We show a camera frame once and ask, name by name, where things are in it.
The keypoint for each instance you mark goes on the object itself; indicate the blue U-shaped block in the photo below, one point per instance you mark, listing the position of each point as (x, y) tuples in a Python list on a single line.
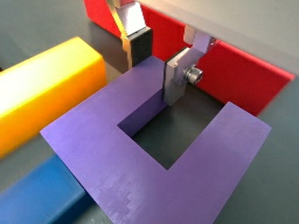
[(46, 197)]

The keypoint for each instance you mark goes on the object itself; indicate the yellow long bar block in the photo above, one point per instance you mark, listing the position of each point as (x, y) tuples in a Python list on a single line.
[(43, 87)]

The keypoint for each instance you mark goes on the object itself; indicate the purple U-shaped block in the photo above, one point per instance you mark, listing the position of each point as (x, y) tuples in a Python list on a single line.
[(135, 189)]

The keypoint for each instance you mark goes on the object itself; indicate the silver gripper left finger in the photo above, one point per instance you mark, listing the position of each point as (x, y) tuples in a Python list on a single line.
[(136, 35)]

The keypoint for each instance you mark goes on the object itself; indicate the red puzzle board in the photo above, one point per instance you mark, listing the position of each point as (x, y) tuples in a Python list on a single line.
[(253, 58)]

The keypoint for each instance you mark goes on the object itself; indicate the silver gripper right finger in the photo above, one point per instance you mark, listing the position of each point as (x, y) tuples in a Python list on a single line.
[(181, 70)]

